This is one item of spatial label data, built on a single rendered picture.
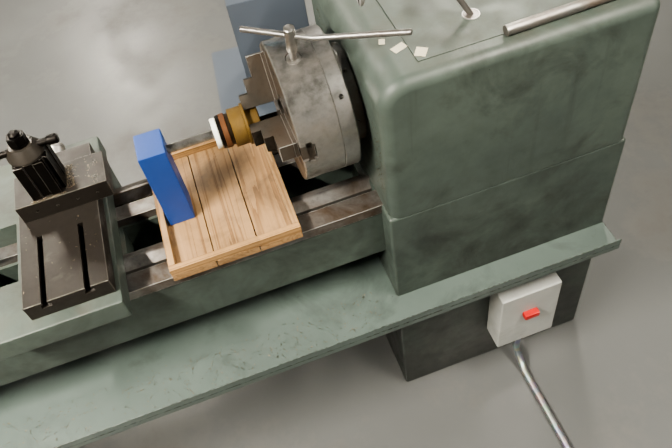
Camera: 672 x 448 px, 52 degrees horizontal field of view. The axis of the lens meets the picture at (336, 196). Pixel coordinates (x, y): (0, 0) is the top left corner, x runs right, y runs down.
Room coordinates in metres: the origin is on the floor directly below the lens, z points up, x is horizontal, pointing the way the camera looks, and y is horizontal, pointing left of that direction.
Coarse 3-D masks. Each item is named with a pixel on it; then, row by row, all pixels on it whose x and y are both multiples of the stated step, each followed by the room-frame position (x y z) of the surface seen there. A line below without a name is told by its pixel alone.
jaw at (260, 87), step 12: (252, 60) 1.17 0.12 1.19; (264, 60) 1.17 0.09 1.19; (252, 72) 1.16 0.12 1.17; (264, 72) 1.16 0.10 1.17; (252, 84) 1.14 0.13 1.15; (264, 84) 1.14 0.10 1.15; (240, 96) 1.13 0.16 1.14; (252, 96) 1.13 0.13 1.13; (264, 96) 1.13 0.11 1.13; (276, 96) 1.13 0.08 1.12
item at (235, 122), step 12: (240, 108) 1.11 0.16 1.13; (252, 108) 1.12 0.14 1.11; (216, 120) 1.09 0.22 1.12; (228, 120) 1.09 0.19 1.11; (240, 120) 1.08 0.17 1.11; (252, 120) 1.09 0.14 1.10; (228, 132) 1.07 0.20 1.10; (240, 132) 1.07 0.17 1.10; (228, 144) 1.06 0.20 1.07; (240, 144) 1.06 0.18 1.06
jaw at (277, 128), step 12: (264, 120) 1.08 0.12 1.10; (276, 120) 1.07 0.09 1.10; (252, 132) 1.05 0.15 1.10; (264, 132) 1.04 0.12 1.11; (276, 132) 1.03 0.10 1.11; (288, 132) 1.03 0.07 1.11; (276, 144) 1.01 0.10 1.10; (288, 144) 0.99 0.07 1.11; (312, 144) 0.98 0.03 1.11; (288, 156) 0.98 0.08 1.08; (312, 156) 0.98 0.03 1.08
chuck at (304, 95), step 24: (264, 48) 1.16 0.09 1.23; (312, 48) 1.12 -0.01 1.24; (288, 72) 1.07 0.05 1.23; (312, 72) 1.06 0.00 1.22; (288, 96) 1.03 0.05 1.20; (312, 96) 1.02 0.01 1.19; (288, 120) 1.05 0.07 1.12; (312, 120) 0.99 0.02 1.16; (336, 120) 0.99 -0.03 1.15; (336, 144) 0.98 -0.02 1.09; (312, 168) 0.97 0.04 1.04; (336, 168) 1.00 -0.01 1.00
